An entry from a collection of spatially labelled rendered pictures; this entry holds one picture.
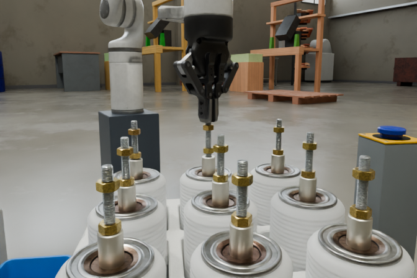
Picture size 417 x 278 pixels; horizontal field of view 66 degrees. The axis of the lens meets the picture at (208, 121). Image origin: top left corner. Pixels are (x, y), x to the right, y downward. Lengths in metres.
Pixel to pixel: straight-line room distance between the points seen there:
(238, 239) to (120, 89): 0.68
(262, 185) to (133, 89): 0.52
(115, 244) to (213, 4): 0.34
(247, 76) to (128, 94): 5.43
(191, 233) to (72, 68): 6.76
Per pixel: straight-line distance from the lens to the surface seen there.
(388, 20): 12.31
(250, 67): 6.32
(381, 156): 0.56
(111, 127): 0.89
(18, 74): 8.73
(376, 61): 12.37
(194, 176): 0.52
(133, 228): 0.39
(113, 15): 0.92
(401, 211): 0.60
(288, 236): 0.44
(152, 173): 0.54
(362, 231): 0.35
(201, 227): 0.40
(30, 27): 8.79
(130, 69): 0.92
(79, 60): 7.13
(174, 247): 0.48
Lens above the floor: 0.42
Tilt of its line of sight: 9 degrees down
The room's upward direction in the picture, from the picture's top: straight up
